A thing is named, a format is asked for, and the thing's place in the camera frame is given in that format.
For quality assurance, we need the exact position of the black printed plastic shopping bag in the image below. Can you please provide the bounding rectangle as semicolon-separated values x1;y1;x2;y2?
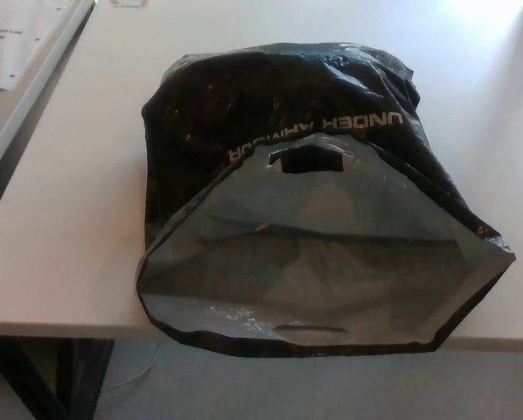
135;39;519;356

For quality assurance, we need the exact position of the grey desk edge strip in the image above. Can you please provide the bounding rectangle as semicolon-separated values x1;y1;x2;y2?
0;0;99;194

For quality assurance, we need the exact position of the white printed paper sheet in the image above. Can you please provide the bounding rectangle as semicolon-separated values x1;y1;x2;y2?
0;0;92;92

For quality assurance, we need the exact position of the thin white floor cable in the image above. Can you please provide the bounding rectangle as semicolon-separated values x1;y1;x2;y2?
107;340;163;391

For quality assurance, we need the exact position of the black metal table leg frame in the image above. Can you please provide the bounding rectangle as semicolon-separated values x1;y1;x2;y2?
0;335;115;420

